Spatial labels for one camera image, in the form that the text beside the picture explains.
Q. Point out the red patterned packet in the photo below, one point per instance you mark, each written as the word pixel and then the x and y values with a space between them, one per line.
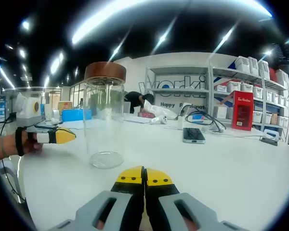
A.
pixel 147 114

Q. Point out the black smartphone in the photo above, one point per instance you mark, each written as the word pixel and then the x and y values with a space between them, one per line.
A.
pixel 193 136

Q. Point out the small grey device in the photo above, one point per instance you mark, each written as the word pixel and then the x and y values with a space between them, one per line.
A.
pixel 269 139

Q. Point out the blue plastic crate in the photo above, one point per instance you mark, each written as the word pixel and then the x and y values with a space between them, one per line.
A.
pixel 72 115

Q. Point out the white game controller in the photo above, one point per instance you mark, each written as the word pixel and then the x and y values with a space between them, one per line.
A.
pixel 160 119

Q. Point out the blue standing banner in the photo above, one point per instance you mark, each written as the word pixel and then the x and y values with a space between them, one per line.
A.
pixel 1 109

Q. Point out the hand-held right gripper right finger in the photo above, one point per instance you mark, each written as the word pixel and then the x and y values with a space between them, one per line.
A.
pixel 207 216

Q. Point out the blue and white packet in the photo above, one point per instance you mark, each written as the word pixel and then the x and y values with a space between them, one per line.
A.
pixel 197 118

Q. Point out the white charger stand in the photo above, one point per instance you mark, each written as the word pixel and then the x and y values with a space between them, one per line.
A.
pixel 183 118

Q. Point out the yellow cardboard box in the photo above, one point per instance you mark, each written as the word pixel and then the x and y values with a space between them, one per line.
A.
pixel 65 105

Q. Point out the shelf with white bins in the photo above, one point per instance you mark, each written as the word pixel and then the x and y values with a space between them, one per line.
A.
pixel 243 63

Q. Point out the red cardboard box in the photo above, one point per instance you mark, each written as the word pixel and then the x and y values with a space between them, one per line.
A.
pixel 242 110

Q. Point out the clear glass coffee can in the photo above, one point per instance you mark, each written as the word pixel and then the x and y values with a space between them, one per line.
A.
pixel 103 134

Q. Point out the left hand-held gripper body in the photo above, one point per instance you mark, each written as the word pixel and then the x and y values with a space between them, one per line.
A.
pixel 26 108

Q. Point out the white plastic bag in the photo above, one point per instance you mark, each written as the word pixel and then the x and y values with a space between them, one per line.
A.
pixel 161 110

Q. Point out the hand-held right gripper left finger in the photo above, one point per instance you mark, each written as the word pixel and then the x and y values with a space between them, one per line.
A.
pixel 86 211

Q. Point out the person's left hand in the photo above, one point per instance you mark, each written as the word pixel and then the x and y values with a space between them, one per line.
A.
pixel 30 146

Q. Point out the flat white pad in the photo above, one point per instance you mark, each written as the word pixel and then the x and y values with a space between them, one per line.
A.
pixel 137 119

